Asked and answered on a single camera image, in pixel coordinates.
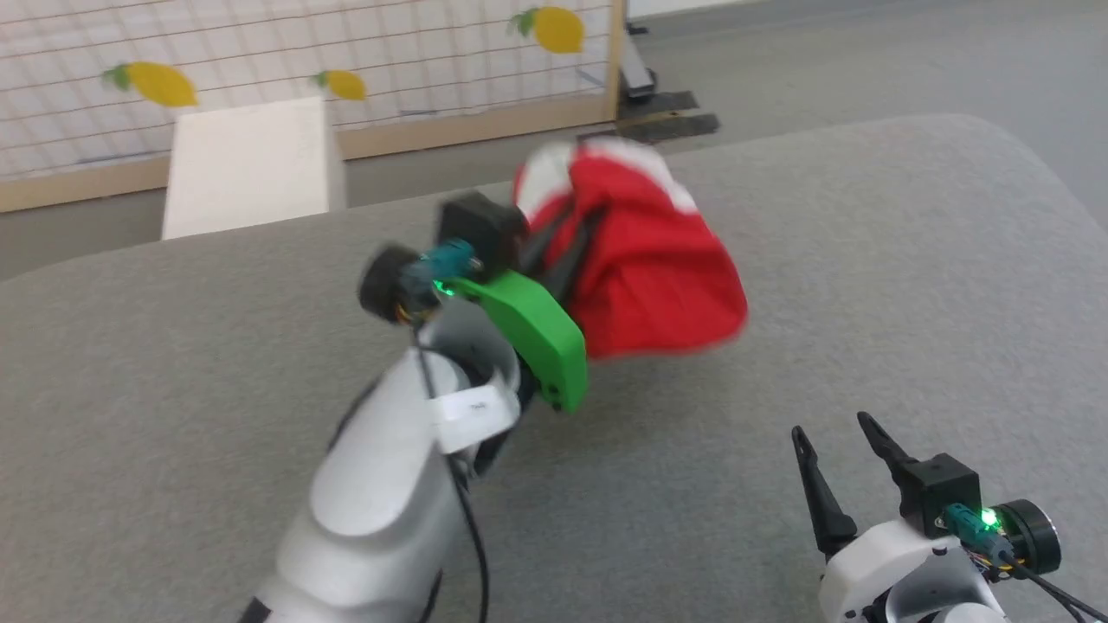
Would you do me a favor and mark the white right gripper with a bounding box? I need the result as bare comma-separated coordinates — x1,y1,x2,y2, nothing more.
791,412,1011,623

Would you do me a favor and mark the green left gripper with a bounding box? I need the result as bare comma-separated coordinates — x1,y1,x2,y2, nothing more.
444,200,606,413

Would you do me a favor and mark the red and white garment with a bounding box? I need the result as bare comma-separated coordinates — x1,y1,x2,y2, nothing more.
512,136,750,360

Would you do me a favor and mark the grey metal screen stand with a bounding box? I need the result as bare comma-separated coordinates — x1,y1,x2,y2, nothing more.
616,22,721,145

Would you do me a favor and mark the small yellow lemon decoration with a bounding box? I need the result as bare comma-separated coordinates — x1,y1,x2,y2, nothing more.
312,69,368,102

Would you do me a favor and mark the white box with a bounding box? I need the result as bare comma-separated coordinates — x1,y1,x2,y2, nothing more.
161,96,348,241

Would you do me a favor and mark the wood framed grid screen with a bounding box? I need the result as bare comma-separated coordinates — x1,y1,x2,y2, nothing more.
0,0,627,214

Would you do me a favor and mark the grey fabric sofa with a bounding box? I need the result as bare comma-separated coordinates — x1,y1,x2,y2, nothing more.
0,112,1108,623

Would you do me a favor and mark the large yellow lemon decoration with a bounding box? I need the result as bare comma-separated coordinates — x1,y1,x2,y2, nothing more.
101,61,201,109

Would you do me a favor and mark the yellow lemon decoration near frame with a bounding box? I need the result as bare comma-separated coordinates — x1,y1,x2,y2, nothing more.
510,6,587,55

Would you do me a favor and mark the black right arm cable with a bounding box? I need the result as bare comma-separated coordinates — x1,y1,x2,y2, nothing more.
987,549,1108,623

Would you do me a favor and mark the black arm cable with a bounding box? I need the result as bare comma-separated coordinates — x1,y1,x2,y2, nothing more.
410,324,491,623
987,549,1108,623

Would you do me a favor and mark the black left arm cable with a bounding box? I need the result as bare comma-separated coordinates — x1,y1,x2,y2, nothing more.
410,324,491,623

